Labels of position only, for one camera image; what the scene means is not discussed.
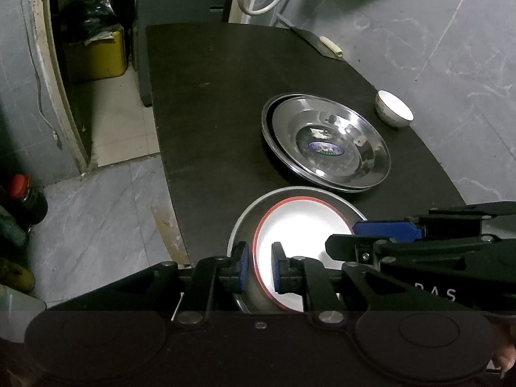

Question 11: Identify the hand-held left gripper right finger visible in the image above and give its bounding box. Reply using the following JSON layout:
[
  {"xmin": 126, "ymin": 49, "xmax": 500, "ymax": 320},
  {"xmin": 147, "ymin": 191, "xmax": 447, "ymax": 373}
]
[{"xmin": 271, "ymin": 241, "xmax": 408, "ymax": 325}]

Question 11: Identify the small white bowl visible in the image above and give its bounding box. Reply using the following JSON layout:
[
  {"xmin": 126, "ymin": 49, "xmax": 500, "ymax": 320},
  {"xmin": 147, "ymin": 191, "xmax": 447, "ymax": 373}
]
[{"xmin": 375, "ymin": 89, "xmax": 415, "ymax": 129}]

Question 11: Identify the green bottle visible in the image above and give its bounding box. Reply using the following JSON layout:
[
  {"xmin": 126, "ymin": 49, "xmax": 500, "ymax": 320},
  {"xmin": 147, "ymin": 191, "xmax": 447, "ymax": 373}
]
[{"xmin": 0, "ymin": 205, "xmax": 31, "ymax": 251}]

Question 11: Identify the yellow bottle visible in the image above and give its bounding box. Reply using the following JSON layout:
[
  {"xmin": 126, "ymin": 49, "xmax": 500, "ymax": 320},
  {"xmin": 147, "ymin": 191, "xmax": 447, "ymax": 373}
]
[{"xmin": 0, "ymin": 260, "xmax": 36, "ymax": 295}]

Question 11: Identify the dark bottle with red cap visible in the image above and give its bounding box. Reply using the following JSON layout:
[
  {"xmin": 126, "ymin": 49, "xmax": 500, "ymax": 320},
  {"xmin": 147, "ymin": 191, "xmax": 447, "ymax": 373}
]
[{"xmin": 7, "ymin": 174, "xmax": 49, "ymax": 226}]

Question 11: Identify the yellow box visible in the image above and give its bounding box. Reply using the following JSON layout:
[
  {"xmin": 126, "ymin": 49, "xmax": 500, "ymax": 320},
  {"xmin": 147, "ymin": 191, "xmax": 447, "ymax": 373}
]
[{"xmin": 64, "ymin": 24, "xmax": 127, "ymax": 82}]

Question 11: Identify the black trash bag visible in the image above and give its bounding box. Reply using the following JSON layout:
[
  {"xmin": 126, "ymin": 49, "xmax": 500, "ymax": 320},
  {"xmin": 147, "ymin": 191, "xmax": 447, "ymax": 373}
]
[{"xmin": 60, "ymin": 0, "xmax": 122, "ymax": 45}]

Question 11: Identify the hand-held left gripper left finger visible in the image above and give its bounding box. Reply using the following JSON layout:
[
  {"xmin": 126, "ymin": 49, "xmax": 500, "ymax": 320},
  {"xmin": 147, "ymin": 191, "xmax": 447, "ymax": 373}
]
[{"xmin": 50, "ymin": 241, "xmax": 251, "ymax": 325}]

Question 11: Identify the grey cabinet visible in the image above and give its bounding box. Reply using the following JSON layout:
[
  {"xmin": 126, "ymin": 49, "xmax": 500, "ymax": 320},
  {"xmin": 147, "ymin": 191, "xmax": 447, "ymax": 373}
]
[{"xmin": 132, "ymin": 0, "xmax": 231, "ymax": 107}]

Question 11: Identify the knife with cream handle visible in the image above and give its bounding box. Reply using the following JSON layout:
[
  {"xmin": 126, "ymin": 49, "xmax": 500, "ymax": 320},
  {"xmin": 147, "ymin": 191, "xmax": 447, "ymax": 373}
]
[{"xmin": 277, "ymin": 15, "xmax": 348, "ymax": 62}]

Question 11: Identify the plain steel plate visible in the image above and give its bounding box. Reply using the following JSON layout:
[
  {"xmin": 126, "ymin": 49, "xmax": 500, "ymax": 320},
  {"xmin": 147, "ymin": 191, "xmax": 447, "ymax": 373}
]
[{"xmin": 261, "ymin": 93, "xmax": 377, "ymax": 194}]

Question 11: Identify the steel plate with oval sticker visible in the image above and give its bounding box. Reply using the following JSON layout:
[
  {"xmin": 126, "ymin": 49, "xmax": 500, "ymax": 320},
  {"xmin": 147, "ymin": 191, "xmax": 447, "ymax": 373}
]
[{"xmin": 271, "ymin": 94, "xmax": 392, "ymax": 190}]

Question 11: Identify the person's right hand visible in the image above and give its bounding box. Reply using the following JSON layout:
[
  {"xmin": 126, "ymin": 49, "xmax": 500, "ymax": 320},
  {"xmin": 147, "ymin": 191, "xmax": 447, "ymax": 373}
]
[{"xmin": 492, "ymin": 322, "xmax": 516, "ymax": 372}]

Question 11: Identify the white bowl with red rim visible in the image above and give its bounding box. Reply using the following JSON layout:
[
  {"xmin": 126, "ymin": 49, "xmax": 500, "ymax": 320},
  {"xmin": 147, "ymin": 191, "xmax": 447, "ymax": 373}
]
[{"xmin": 253, "ymin": 196, "xmax": 356, "ymax": 313}]

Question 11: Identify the grey wall cable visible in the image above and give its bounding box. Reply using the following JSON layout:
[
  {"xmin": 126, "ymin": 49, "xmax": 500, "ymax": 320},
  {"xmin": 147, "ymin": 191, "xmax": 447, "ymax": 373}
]
[{"xmin": 19, "ymin": 0, "xmax": 62, "ymax": 151}]

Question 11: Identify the white paper scrap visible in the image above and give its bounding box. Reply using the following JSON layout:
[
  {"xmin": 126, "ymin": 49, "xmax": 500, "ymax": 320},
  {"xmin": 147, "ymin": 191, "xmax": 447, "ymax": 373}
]
[{"xmin": 85, "ymin": 30, "xmax": 115, "ymax": 46}]

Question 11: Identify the white door frame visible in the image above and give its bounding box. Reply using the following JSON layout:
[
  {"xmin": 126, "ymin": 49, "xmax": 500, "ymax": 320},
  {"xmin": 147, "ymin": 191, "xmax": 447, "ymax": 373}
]
[{"xmin": 24, "ymin": 0, "xmax": 100, "ymax": 170}]

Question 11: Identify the translucent white bottle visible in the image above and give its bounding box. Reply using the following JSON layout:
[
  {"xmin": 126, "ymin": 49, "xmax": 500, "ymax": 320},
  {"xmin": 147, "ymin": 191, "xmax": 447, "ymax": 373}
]
[{"xmin": 0, "ymin": 284, "xmax": 48, "ymax": 343}]

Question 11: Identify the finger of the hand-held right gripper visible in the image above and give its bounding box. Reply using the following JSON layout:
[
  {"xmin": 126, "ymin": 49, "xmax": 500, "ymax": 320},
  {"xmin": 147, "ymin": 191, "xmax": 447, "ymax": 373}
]
[
  {"xmin": 352, "ymin": 201, "xmax": 516, "ymax": 244},
  {"xmin": 324, "ymin": 232, "xmax": 498, "ymax": 269}
]

